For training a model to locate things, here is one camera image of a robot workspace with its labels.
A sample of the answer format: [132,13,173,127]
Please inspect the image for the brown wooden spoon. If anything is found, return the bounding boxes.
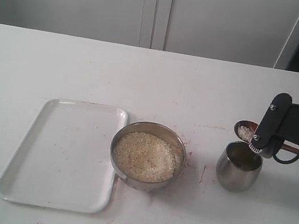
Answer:
[234,120,299,154]

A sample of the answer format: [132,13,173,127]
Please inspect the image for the steel bowl of rice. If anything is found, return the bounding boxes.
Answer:
[110,121,187,191]

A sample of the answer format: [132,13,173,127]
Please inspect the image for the small steel cup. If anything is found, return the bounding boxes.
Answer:
[216,141,263,193]

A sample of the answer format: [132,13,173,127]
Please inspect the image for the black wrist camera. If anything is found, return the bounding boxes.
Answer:
[248,93,292,158]

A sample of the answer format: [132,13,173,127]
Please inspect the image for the white rectangular plastic tray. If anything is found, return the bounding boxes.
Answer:
[0,99,128,214]

